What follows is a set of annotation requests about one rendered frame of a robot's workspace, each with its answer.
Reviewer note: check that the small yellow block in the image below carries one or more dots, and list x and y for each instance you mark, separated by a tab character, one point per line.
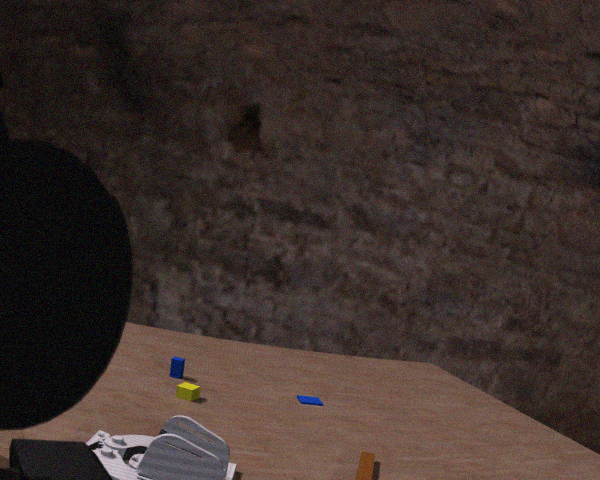
187	391

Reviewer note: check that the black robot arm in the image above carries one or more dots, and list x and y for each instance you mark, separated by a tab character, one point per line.
65	280

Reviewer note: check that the orange-brown flat bar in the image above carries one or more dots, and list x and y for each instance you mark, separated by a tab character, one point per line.
366	466

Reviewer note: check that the small blue block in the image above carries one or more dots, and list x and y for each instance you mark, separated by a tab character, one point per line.
177	367

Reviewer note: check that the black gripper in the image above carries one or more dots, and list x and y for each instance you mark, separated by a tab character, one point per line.
52	460

